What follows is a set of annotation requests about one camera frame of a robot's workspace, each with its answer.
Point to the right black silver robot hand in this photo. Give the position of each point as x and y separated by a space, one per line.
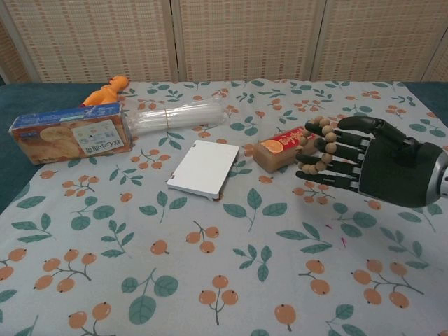
392 175

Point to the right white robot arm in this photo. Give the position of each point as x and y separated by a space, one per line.
444 178

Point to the brown drink bottle red label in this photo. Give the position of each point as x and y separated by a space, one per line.
276 152

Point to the woven bamboo screen panel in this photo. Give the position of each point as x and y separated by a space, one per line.
378 38
98 38
439 66
12 59
245 38

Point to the white rectangular board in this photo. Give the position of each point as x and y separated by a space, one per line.
204 168

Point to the floral leaf fruit tablecloth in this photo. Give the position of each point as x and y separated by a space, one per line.
210 252

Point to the clear plastic straw bundle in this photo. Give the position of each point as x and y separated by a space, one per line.
189 113

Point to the tan rubber band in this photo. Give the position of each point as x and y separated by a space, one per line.
168 117

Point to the orange rubber chicken toy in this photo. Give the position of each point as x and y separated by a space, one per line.
105 92

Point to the blue biscuit box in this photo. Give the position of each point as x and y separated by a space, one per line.
63 136

